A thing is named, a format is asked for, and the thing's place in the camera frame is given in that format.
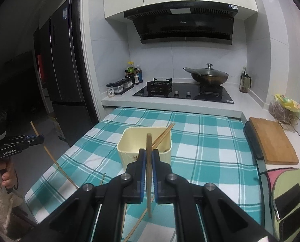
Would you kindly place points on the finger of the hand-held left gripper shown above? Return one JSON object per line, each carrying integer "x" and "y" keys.
{"x": 34, "y": 138}
{"x": 26, "y": 144}

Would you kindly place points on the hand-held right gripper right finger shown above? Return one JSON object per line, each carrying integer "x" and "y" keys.
{"x": 155, "y": 176}

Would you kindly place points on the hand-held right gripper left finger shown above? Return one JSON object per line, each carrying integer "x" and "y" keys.
{"x": 143, "y": 176}

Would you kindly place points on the cream utensil container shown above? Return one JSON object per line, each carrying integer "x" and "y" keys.
{"x": 129, "y": 146}

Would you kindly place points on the person's left forearm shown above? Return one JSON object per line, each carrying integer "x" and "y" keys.
{"x": 1, "y": 211}

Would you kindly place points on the person's left hand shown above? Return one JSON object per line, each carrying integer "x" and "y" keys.
{"x": 7, "y": 179}

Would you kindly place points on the cardboard box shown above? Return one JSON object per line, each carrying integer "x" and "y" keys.
{"x": 58, "y": 128}

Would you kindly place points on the teal checkered cloth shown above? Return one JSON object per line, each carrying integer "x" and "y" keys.
{"x": 210, "y": 156}

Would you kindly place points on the dark refrigerator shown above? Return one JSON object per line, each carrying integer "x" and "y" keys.
{"x": 64, "y": 80}

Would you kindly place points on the red hanging item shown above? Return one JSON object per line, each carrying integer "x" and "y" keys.
{"x": 41, "y": 66}

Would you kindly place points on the black gas cooktop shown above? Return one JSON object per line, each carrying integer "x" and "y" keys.
{"x": 182, "y": 93}

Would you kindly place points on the white spice jar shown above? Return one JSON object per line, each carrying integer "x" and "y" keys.
{"x": 110, "y": 91}

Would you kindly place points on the group of condiment bottles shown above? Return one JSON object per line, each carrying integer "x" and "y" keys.
{"x": 123, "y": 86}

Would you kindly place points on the dark sauce bottle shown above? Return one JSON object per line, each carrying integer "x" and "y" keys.
{"x": 136, "y": 78}

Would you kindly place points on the blue label sauce bottle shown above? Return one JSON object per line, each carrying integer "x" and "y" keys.
{"x": 140, "y": 74}

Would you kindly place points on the yellow cap oil bottle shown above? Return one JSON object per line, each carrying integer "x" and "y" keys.
{"x": 130, "y": 69}

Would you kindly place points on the wok with glass lid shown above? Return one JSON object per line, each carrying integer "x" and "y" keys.
{"x": 210, "y": 75}

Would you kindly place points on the wooden cutting board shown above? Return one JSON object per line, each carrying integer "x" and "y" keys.
{"x": 273, "y": 141}

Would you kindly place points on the green mat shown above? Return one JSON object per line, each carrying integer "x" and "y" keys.
{"x": 291, "y": 179}

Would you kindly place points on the black range hood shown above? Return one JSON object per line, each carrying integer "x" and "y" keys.
{"x": 185, "y": 25}

